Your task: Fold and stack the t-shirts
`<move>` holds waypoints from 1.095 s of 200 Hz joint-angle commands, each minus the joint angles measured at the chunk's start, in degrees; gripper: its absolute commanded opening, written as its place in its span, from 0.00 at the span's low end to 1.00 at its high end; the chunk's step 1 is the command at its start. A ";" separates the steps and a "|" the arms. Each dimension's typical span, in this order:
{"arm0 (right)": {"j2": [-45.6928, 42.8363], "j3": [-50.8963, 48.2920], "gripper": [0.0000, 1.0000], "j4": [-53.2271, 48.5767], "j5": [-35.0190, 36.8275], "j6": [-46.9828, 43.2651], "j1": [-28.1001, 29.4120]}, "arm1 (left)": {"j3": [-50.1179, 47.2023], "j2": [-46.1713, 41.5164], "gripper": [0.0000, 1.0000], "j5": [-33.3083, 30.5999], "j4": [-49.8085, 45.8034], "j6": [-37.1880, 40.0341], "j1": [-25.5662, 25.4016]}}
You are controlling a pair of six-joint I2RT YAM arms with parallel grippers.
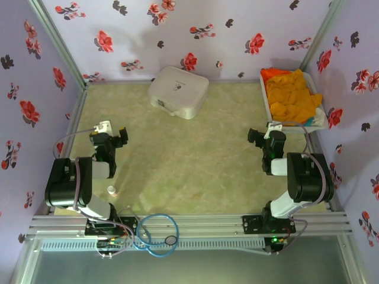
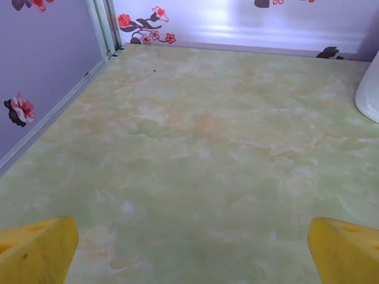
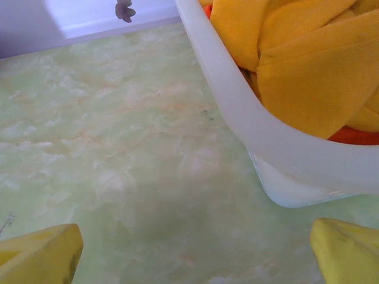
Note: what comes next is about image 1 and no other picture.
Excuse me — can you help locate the grey slotted cable duct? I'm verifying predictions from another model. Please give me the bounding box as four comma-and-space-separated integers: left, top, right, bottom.
40, 238, 266, 252

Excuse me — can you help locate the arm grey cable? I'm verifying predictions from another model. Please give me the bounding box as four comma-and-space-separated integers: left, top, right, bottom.
52, 129, 96, 212
266, 122, 328, 256

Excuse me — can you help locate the yellow t-shirt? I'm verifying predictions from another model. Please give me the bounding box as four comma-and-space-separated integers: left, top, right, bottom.
266, 69, 323, 127

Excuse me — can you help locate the aluminium frame post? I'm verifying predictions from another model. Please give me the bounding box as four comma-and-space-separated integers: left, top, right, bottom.
300, 0, 347, 72
28, 0, 89, 87

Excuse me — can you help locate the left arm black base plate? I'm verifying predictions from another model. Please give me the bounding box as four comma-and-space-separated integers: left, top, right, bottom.
85, 217, 140, 237

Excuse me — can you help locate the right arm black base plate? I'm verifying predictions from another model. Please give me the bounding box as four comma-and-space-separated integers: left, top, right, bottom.
242, 215, 296, 234

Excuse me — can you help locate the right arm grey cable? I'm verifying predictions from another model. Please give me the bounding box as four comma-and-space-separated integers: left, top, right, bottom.
266, 122, 328, 256

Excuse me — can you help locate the aluminium frame rail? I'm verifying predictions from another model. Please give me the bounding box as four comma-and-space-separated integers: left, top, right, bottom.
28, 211, 354, 238

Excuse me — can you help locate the white cloth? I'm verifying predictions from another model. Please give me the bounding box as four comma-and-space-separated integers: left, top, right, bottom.
313, 108, 327, 127

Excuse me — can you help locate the left arm grey cable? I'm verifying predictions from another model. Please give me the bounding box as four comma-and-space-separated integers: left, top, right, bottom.
52, 129, 96, 212

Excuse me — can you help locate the white plastic case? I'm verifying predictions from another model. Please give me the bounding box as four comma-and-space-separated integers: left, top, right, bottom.
147, 66, 210, 121

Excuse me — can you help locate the blue stethoscope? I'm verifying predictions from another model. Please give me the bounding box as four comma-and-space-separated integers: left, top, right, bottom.
131, 213, 181, 259

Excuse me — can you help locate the white laundry basket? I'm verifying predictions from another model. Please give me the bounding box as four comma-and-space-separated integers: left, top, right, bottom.
259, 68, 329, 131

